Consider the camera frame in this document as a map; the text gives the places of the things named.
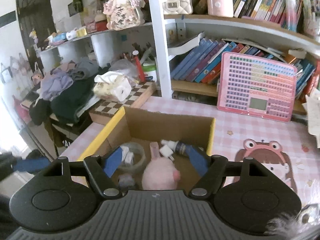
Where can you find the chessboard box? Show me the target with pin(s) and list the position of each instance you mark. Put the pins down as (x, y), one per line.
(104, 110)

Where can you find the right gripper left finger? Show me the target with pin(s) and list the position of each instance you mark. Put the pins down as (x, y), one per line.
(100, 170)

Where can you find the yellow cardboard box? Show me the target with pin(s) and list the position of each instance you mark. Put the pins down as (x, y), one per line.
(143, 127)

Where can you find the pink checked tablecloth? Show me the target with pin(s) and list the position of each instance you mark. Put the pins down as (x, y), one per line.
(285, 148)

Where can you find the clear packing tape roll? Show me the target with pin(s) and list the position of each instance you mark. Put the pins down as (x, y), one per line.
(139, 158)

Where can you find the stack of papers and books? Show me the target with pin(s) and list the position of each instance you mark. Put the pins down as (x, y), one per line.
(313, 113)

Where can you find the pink keyboard learning toy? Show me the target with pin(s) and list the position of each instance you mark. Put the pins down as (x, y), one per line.
(256, 86)

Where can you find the red pen in cup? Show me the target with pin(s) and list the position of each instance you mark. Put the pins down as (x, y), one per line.
(139, 66)

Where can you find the pile of clothes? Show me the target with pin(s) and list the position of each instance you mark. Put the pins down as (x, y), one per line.
(65, 91)

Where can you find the large white charger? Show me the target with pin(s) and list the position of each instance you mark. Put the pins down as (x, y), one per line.
(166, 152)

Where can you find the white bookshelf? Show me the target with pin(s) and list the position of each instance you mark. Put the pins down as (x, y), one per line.
(164, 30)

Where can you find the floral tissue box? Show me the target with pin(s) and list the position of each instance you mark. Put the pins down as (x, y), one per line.
(112, 85)

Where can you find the pink plush toy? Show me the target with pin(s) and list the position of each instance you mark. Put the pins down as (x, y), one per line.
(160, 173)

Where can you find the small red white box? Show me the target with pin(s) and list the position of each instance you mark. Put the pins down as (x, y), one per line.
(127, 156)

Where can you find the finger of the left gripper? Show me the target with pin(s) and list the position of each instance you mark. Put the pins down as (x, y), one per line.
(33, 163)

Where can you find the row of blue books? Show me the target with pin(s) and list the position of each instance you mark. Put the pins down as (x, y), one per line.
(203, 61)

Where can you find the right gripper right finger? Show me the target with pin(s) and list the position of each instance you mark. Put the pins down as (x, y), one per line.
(211, 170)

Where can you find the white blue spray bottle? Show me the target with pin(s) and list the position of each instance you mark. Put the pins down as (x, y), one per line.
(180, 148)

